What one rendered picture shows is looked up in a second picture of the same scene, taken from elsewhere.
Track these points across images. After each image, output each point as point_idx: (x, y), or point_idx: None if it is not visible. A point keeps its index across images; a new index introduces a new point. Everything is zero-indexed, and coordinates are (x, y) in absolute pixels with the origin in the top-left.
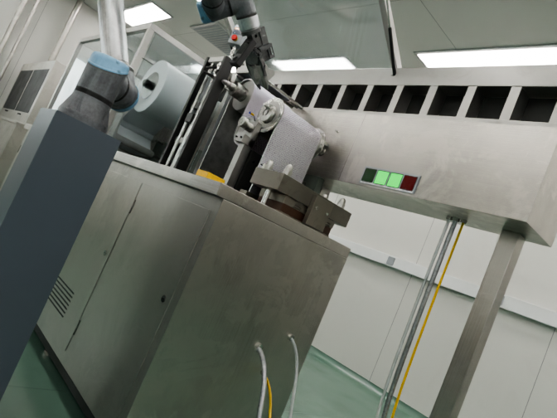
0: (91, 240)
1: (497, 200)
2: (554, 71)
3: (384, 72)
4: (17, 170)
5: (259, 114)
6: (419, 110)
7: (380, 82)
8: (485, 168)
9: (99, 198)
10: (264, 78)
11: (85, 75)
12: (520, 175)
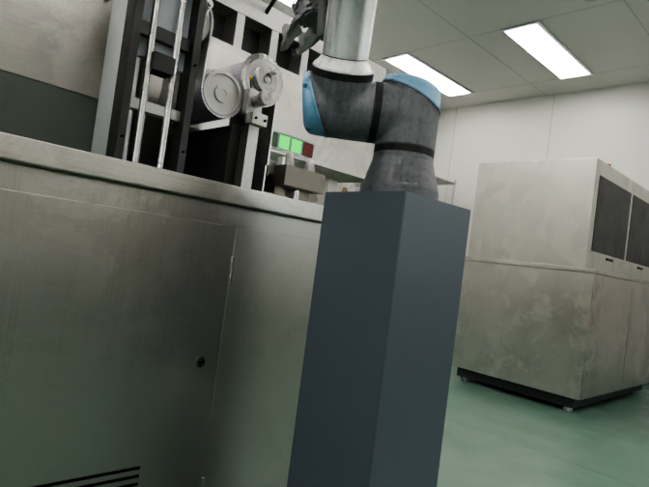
0: (123, 362)
1: (360, 166)
2: (375, 69)
3: (254, 3)
4: (424, 313)
5: (243, 72)
6: (277, 60)
7: (253, 15)
8: (352, 141)
9: (78, 273)
10: (308, 48)
11: (436, 132)
12: (369, 149)
